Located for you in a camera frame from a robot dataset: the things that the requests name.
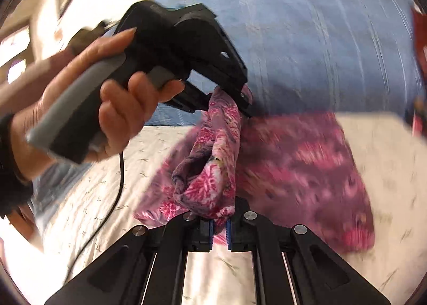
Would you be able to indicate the blue plaid quilt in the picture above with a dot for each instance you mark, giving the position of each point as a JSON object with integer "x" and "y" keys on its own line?
{"x": 300, "y": 41}

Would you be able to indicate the purple floral shirt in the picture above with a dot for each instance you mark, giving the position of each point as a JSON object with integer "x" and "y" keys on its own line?
{"x": 216, "y": 145}

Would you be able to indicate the red plastic bag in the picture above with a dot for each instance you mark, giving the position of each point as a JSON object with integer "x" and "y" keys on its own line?
{"x": 421, "y": 31}

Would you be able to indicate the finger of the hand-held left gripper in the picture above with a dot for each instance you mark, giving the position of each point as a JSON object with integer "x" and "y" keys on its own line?
{"x": 191, "y": 100}
{"x": 245, "y": 105}

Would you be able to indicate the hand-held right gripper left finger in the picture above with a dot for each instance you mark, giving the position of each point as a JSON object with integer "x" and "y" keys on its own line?
{"x": 210, "y": 233}

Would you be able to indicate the cream leaf-print bedsheet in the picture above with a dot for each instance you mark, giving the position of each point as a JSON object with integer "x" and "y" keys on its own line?
{"x": 383, "y": 165}

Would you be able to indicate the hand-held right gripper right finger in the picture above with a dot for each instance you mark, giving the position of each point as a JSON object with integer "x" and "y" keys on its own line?
{"x": 229, "y": 235}

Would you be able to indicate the person's left hand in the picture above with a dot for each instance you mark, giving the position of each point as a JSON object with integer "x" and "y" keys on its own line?
{"x": 130, "y": 115}

